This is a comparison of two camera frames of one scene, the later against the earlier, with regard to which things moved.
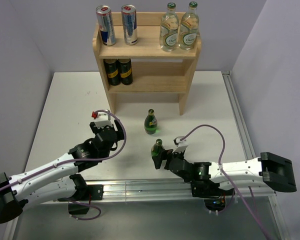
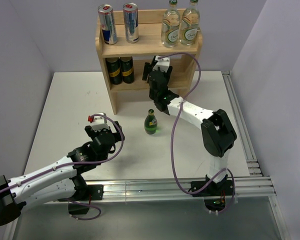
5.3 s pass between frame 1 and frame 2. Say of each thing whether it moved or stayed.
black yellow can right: stayed
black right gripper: moved
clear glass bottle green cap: moved
